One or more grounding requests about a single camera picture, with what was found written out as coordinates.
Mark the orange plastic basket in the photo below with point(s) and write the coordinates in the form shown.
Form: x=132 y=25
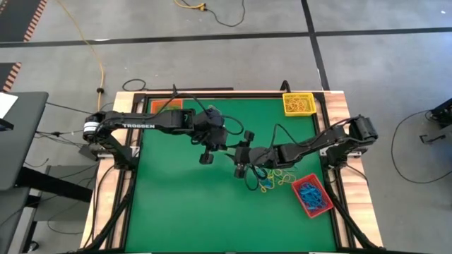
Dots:
x=173 y=104

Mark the white paper sheet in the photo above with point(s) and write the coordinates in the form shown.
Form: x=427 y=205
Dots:
x=7 y=104

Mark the yellow rubber bands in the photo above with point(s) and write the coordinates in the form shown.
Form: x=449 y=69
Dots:
x=282 y=180
x=298 y=105

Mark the tangled blue rubber bands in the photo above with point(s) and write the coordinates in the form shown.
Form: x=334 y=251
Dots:
x=268 y=184

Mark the green table mat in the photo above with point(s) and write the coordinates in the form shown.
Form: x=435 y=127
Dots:
x=229 y=218

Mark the wooden table side panel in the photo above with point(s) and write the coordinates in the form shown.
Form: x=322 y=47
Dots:
x=121 y=102
x=360 y=197

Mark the black clamp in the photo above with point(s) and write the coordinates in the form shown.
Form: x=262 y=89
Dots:
x=174 y=89
x=285 y=85

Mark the black mat with striped edge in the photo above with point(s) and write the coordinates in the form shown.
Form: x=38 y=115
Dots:
x=7 y=75
x=17 y=17

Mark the black flat bar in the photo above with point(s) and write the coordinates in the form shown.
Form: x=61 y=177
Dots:
x=212 y=89

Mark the black equipment stand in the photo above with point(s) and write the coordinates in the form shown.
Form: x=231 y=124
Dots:
x=441 y=116

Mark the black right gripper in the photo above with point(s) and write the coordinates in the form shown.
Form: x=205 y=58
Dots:
x=257 y=157

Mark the red plastic basket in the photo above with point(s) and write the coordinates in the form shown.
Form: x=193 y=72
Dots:
x=300 y=180

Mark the tangled yellow rubber bands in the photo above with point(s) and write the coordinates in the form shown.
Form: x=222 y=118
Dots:
x=282 y=180

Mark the black caster wheel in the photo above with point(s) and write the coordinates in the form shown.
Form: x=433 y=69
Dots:
x=33 y=246

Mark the black desk leg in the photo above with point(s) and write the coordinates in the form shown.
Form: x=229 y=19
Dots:
x=53 y=185

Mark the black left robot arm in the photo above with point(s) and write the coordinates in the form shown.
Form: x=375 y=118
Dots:
x=141 y=123

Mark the black table frame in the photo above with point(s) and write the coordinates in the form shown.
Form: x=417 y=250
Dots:
x=247 y=95

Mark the dark device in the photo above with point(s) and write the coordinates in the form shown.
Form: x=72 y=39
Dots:
x=5 y=125

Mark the tangled green rubber bands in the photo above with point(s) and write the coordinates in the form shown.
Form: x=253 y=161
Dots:
x=287 y=171

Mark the grey desk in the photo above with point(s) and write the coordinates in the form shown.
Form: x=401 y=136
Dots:
x=24 y=141

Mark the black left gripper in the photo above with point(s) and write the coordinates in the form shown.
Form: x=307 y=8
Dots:
x=213 y=135

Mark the blue rubber bands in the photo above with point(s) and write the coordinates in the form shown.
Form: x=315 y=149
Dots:
x=268 y=184
x=312 y=195

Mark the yellow plastic basket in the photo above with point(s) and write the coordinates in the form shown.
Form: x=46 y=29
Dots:
x=285 y=113

